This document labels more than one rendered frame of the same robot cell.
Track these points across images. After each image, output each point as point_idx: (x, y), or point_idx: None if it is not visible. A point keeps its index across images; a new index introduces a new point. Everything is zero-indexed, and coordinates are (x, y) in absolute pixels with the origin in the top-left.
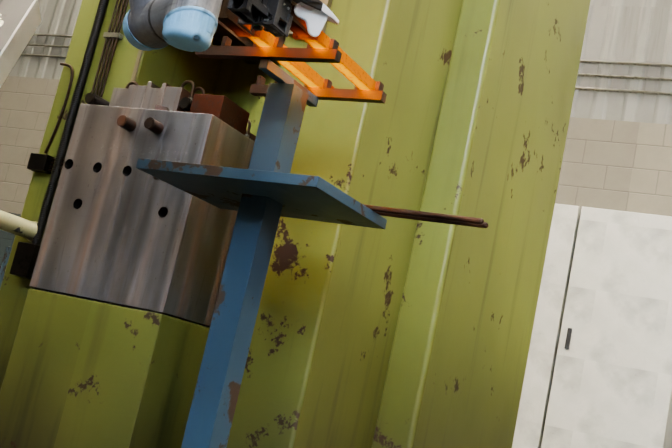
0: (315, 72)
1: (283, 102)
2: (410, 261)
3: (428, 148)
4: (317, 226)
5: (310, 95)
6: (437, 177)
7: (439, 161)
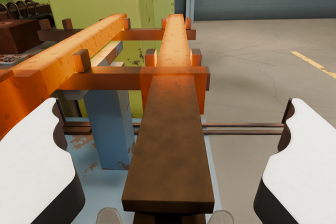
0: (115, 22)
1: (109, 98)
2: (155, 48)
3: None
4: (130, 91)
5: (118, 48)
6: None
7: None
